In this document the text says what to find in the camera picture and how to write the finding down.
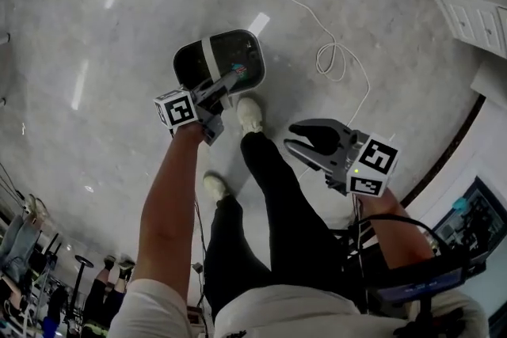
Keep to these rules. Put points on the person's black trousers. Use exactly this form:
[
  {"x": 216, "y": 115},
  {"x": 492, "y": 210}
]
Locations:
[{"x": 285, "y": 233}]

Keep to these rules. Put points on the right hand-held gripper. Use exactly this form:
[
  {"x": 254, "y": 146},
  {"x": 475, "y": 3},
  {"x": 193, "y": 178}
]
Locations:
[{"x": 372, "y": 166}]

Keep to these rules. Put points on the person's white left shoe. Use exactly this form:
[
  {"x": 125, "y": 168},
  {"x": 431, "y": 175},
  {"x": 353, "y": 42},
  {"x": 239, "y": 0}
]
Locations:
[{"x": 215, "y": 186}]

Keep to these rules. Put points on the person's white shirt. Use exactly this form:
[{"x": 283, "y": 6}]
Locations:
[{"x": 285, "y": 312}]

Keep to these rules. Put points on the person's left forearm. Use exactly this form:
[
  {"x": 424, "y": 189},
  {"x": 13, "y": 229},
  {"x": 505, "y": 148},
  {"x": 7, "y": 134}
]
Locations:
[{"x": 166, "y": 210}]

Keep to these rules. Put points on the person's white right shoe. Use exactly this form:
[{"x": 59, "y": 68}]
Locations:
[{"x": 249, "y": 115}]

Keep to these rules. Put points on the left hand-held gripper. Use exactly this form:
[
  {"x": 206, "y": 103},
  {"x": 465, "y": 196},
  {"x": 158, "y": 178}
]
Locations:
[{"x": 177, "y": 109}]

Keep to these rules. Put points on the dark device with blue screen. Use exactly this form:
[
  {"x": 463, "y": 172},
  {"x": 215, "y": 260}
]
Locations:
[{"x": 420, "y": 283}]

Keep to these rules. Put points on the white panelled cabinet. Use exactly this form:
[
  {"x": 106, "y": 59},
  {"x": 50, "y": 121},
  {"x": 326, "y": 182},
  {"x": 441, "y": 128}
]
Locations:
[{"x": 473, "y": 21}]

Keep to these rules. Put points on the colourful wrapper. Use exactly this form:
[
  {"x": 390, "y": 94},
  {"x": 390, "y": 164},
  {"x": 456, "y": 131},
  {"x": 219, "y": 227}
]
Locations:
[{"x": 239, "y": 69}]

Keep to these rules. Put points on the person's white shoe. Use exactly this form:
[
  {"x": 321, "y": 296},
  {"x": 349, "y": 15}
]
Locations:
[
  {"x": 249, "y": 115},
  {"x": 215, "y": 186}
]

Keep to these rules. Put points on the black round-top stand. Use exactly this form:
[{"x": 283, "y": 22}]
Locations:
[{"x": 81, "y": 269}]

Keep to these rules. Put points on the person's right forearm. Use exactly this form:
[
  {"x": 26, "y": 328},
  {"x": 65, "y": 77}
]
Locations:
[{"x": 396, "y": 233}]

